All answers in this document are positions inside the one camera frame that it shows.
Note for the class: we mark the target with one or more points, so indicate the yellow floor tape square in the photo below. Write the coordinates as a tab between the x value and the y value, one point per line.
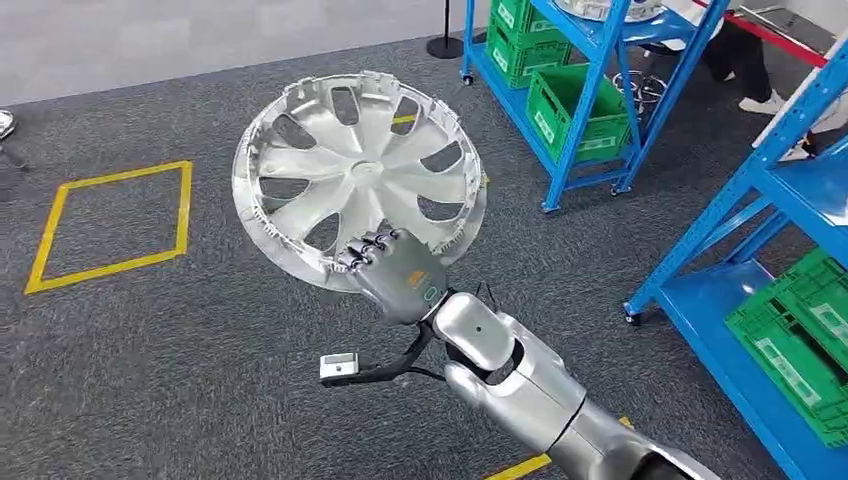
182	205

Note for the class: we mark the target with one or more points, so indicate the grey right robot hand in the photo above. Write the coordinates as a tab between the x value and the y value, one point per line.
404	278

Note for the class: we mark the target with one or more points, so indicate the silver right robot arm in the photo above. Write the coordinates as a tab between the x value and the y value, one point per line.
530	391

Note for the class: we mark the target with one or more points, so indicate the grey metal chair base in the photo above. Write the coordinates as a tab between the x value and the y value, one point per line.
6	126

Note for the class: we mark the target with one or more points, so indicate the red barrier belt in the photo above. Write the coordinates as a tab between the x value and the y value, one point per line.
775	40

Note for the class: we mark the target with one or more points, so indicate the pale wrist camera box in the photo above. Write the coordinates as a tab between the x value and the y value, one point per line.
339	366

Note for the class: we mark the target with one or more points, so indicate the blue steel shelf rack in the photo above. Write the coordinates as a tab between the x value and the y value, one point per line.
590	93
729	351

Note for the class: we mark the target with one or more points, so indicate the yellow floor tape strip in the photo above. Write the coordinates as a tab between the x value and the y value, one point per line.
523	467

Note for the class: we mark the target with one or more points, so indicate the person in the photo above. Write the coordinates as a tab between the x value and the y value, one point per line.
742	60

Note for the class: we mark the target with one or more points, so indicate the black stanchion post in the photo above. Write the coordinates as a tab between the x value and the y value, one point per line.
445	46

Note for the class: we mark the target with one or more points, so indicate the silver wheel hubcap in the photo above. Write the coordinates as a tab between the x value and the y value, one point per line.
590	8
358	172

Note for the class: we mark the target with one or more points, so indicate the green plastic crate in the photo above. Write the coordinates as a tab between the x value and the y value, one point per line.
788	344
563	119
523	46

